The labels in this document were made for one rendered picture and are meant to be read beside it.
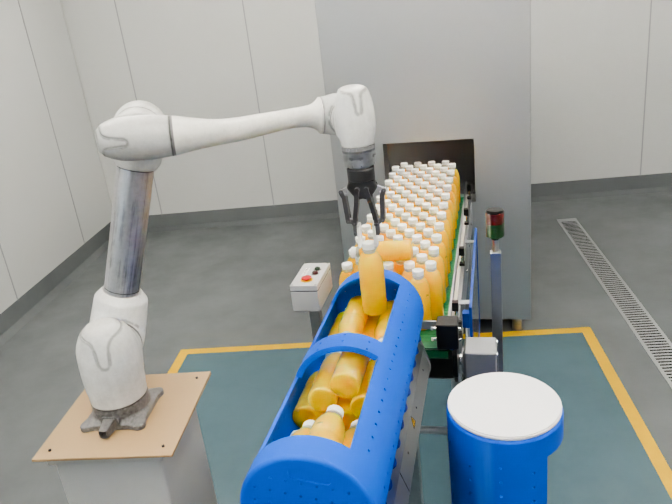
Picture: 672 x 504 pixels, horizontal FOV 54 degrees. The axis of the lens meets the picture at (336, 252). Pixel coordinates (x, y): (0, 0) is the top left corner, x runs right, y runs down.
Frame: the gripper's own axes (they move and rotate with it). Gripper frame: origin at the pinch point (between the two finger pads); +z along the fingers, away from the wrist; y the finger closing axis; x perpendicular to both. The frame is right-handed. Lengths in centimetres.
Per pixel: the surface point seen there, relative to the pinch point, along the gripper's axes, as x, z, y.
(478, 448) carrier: -40, 39, 30
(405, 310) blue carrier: -5.6, 20.8, 9.8
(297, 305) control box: 28, 36, -34
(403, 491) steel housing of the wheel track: -43, 52, 11
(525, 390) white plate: -22, 35, 42
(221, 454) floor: 67, 138, -99
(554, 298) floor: 237, 139, 70
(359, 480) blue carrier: -74, 21, 10
